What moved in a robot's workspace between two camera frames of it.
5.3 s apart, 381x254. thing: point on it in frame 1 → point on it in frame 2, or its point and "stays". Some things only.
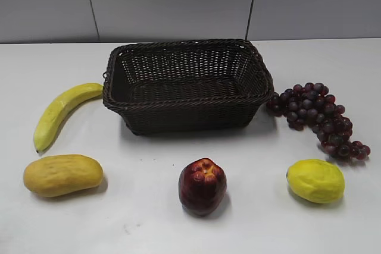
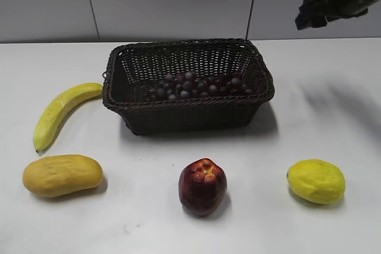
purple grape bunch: [310, 106] → [189, 85]
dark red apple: [202, 185] stays
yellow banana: [58, 106] stays
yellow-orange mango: [57, 175] stays
